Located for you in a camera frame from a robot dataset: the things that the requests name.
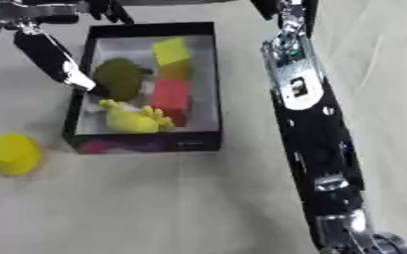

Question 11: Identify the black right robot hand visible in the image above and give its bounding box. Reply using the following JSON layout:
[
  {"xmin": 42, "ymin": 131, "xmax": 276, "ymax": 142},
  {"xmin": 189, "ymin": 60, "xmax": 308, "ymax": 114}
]
[{"xmin": 248, "ymin": 0, "xmax": 321, "ymax": 30}]

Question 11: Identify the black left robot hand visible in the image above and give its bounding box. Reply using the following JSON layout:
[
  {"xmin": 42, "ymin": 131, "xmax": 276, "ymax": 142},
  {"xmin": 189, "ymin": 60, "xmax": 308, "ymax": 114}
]
[{"xmin": 3, "ymin": 0, "xmax": 138, "ymax": 93}]

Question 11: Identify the black box white inside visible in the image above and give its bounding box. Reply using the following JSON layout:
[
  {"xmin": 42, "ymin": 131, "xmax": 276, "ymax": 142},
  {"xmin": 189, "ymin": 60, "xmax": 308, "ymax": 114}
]
[{"xmin": 61, "ymin": 21, "xmax": 224, "ymax": 156}]

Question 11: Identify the dark green round toy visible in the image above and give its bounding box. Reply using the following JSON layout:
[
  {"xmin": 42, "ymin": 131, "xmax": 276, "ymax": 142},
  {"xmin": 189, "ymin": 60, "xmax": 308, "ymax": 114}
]
[{"xmin": 90, "ymin": 57, "xmax": 155, "ymax": 102}]

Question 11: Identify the yellow cylinder block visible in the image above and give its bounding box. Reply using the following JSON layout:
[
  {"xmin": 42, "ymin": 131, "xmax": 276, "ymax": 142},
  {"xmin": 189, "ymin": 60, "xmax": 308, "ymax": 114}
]
[{"xmin": 0, "ymin": 132, "xmax": 46, "ymax": 177}]

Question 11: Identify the yellow rectangular block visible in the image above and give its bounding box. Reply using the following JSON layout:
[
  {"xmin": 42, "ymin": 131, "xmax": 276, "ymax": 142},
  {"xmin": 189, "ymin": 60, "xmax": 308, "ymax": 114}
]
[{"xmin": 149, "ymin": 36, "xmax": 194, "ymax": 80}]

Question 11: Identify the yellow soft toy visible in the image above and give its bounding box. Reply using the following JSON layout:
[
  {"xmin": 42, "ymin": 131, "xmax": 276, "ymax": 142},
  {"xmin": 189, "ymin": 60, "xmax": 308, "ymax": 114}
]
[{"xmin": 97, "ymin": 98, "xmax": 178, "ymax": 135}]

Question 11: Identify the red rectangular block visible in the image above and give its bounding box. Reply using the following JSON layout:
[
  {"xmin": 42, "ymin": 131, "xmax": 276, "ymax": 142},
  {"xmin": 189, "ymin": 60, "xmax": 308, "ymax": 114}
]
[{"xmin": 148, "ymin": 77, "xmax": 194, "ymax": 128}]

